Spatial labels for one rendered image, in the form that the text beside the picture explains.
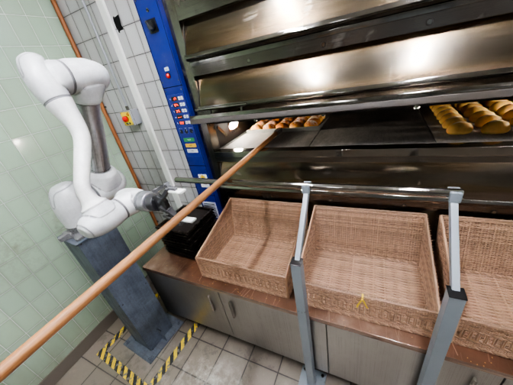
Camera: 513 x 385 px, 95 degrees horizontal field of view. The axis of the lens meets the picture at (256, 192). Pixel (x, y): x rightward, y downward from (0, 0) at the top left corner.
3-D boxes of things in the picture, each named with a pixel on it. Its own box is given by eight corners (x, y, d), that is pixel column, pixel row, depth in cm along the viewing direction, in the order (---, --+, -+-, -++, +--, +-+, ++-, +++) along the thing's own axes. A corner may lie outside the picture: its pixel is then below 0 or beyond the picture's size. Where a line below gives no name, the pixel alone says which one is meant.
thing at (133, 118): (133, 123, 172) (127, 109, 167) (143, 122, 167) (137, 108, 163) (124, 126, 166) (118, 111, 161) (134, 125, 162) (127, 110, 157)
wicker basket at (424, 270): (315, 239, 153) (313, 203, 140) (420, 253, 128) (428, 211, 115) (295, 304, 115) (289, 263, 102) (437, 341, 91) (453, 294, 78)
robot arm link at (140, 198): (154, 203, 110) (163, 205, 108) (139, 215, 104) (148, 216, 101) (146, 186, 106) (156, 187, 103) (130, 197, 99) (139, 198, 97)
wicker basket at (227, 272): (237, 227, 179) (229, 196, 166) (311, 237, 154) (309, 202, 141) (200, 276, 142) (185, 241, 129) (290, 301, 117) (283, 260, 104)
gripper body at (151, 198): (154, 189, 103) (169, 190, 99) (161, 205, 107) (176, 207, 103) (140, 197, 97) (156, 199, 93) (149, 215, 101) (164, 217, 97)
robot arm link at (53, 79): (49, 95, 85) (84, 89, 96) (9, 44, 79) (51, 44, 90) (37, 111, 92) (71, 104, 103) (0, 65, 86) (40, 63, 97)
